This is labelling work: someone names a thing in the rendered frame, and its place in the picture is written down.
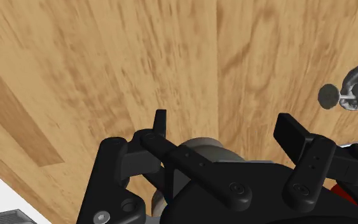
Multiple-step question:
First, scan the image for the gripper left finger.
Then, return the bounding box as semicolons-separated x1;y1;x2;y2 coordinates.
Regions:
76;109;253;224

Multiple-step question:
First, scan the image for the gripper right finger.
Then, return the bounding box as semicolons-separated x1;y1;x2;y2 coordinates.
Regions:
272;113;358;213

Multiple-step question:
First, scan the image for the red object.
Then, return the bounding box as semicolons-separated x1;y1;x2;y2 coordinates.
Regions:
330;183;358;206

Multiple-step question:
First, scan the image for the grey ribbed object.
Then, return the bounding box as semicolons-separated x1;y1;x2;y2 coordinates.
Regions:
0;209;39;224

